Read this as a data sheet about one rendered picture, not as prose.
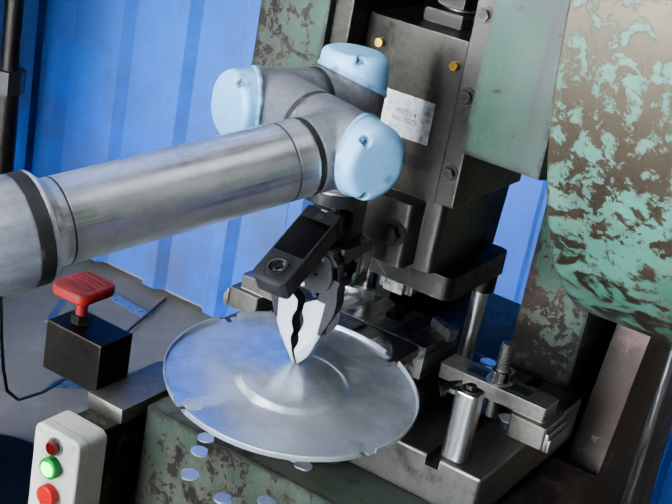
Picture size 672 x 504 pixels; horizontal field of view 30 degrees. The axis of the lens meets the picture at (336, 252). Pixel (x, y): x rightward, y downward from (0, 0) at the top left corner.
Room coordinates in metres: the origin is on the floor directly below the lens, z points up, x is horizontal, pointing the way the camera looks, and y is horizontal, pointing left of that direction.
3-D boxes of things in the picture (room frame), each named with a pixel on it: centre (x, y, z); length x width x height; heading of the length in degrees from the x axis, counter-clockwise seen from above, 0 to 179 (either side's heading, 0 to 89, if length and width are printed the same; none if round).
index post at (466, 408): (1.29, -0.18, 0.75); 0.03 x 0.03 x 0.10; 60
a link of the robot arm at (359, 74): (1.30, 0.02, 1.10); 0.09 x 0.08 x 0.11; 130
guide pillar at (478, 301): (1.51, -0.19, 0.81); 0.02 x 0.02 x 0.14
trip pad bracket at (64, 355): (1.45, 0.29, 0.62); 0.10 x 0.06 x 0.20; 60
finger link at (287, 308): (1.31, 0.03, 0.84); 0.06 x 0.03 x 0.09; 150
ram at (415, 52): (1.46, -0.07, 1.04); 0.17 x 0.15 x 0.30; 150
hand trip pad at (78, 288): (1.46, 0.31, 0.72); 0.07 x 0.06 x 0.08; 150
